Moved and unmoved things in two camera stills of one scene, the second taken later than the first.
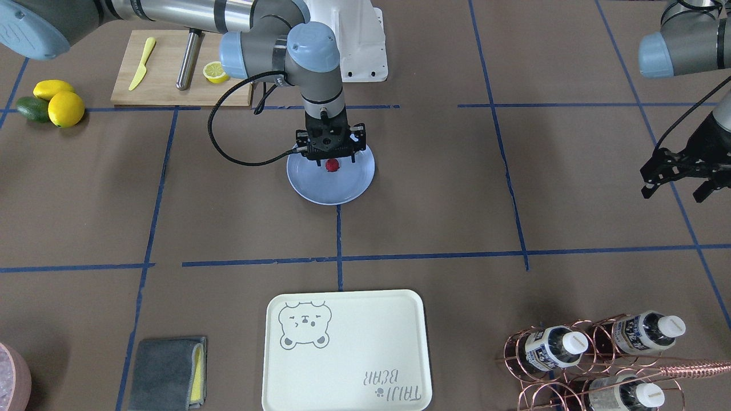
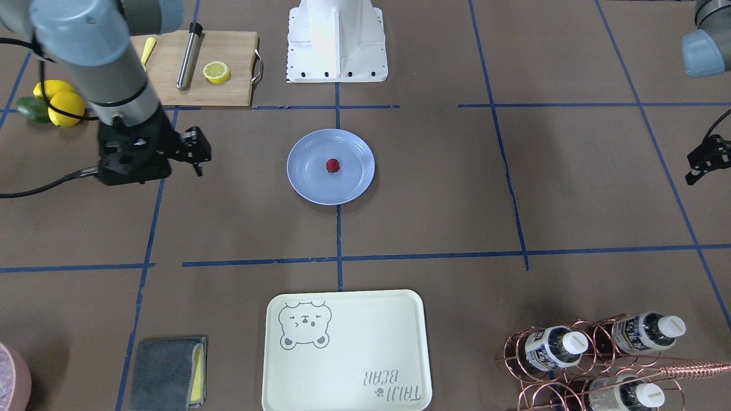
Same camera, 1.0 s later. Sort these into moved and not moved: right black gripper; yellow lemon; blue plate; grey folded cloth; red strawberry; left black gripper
Moved: left black gripper; right black gripper
Not moved: yellow lemon; red strawberry; blue plate; grey folded cloth
